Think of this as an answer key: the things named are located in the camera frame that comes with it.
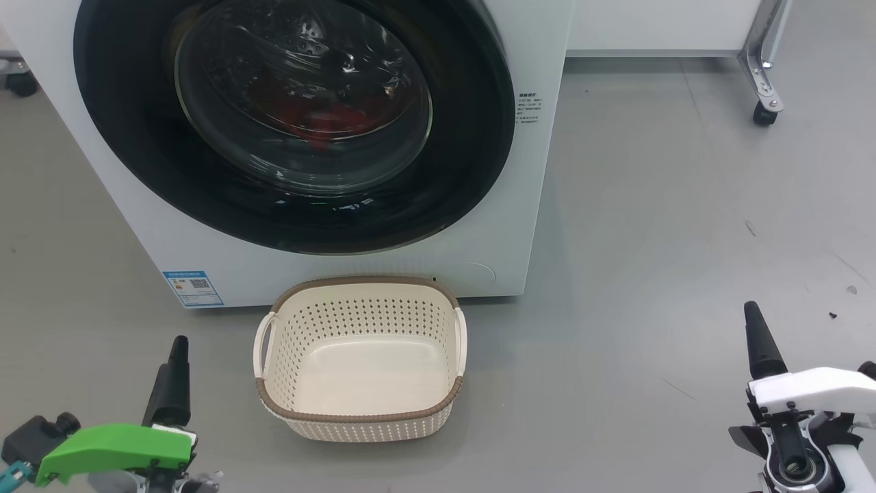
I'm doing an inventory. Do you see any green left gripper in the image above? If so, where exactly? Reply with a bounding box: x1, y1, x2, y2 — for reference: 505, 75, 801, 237
34, 336, 199, 488

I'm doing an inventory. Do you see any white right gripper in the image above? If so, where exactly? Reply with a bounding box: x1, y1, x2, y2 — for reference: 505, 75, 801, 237
729, 301, 876, 449

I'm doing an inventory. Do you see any round black glass washer door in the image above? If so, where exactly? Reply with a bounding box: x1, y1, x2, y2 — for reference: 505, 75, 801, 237
73, 0, 515, 255

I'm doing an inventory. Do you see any red garment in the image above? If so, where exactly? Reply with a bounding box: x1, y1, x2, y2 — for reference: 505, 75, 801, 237
253, 75, 411, 149

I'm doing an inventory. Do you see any cream perforated laundry basket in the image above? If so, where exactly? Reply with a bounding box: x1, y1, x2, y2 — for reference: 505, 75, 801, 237
253, 276, 468, 443

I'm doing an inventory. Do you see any white front-load washing machine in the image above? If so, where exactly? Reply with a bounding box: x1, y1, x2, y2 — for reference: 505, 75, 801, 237
0, 0, 574, 309

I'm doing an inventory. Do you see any blue energy label sticker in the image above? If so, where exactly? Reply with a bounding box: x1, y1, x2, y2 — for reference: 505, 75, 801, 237
162, 270, 225, 309

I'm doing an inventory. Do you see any metal leg with caster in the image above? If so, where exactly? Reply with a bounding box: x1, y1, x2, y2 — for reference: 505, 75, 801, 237
738, 0, 795, 127

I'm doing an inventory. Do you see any small text notice sticker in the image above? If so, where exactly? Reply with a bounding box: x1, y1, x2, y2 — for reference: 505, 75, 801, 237
517, 91, 543, 144

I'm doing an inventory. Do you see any white partition panel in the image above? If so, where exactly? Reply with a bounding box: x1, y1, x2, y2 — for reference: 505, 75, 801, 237
567, 0, 767, 58

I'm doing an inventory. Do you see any black caster wheel at left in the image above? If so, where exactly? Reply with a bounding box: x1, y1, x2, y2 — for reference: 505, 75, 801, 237
0, 58, 39, 98

